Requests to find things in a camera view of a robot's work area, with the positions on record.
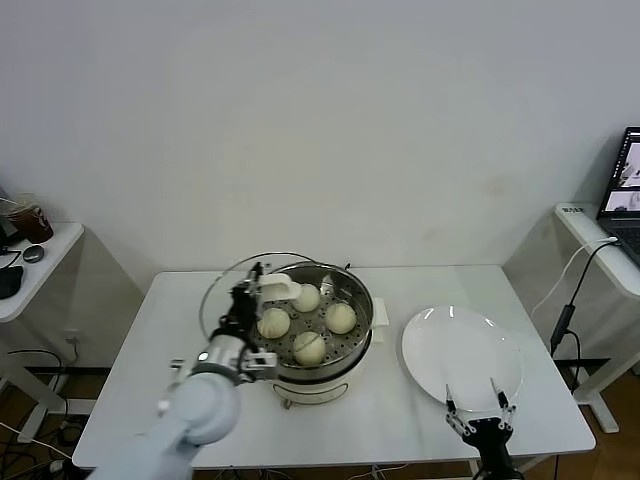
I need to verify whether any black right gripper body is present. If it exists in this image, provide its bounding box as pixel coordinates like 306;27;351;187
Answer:
462;418;516;480

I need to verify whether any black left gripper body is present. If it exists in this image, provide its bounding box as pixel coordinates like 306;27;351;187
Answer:
219;293;259;346

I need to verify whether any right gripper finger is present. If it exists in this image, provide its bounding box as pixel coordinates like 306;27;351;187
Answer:
491;378;516;431
445;384;470;437

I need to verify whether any glass lid with cream handle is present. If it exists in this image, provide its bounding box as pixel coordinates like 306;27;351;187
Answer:
198;253;354;351

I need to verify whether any white steamed baozi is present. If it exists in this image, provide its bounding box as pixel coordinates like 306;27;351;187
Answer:
257;308;292;339
292;331;326;366
292;283;321;313
324;302;358;335

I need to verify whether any perforated steel steamer basket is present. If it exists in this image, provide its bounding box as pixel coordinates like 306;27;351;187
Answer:
234;262;390;374

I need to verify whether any round white plate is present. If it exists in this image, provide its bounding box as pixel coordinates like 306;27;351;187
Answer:
401;305;525;412

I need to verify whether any cream electric cooker pot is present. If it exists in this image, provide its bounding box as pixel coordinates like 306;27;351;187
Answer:
239;327;386;412

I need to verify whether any white side table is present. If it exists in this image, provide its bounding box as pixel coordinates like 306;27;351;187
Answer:
552;202;640;434
0;222;86;446

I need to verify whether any iced coffee plastic cup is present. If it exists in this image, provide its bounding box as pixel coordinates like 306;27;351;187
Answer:
4;193;55;246

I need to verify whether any open dark laptop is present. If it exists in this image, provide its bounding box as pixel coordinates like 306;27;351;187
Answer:
595;127;640;266

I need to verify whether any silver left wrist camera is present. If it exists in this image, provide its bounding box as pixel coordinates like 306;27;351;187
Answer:
243;351;280;384

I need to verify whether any black cable with adapter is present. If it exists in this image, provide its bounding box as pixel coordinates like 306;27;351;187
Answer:
549;241;621;396

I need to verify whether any white laptop cable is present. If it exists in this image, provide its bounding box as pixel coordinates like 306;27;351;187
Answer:
529;238;619;319

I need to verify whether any black floor cable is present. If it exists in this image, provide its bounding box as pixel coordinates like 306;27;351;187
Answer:
7;349;69;416

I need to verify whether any white floor cable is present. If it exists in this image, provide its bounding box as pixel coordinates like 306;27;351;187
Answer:
0;422;76;464

